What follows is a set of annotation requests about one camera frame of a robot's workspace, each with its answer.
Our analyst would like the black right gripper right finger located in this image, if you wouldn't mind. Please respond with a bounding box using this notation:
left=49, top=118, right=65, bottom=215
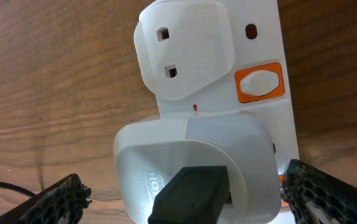
left=280, top=159, right=357, bottom=223

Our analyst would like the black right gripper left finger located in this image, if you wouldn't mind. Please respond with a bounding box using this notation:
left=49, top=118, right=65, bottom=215
left=0, top=174, right=92, bottom=224

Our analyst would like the black charging cable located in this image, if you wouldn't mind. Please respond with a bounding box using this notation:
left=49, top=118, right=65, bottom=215
left=0, top=166, right=232, bottom=224

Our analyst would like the white power strip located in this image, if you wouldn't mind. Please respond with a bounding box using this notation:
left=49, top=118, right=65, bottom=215
left=136, top=0, right=300, bottom=224

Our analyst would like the white charger adapter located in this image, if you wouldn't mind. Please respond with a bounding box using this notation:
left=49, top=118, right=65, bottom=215
left=113, top=113, right=281, bottom=223

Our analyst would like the white blank socket plug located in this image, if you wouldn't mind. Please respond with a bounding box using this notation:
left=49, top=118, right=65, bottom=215
left=134, top=1, right=236, bottom=100

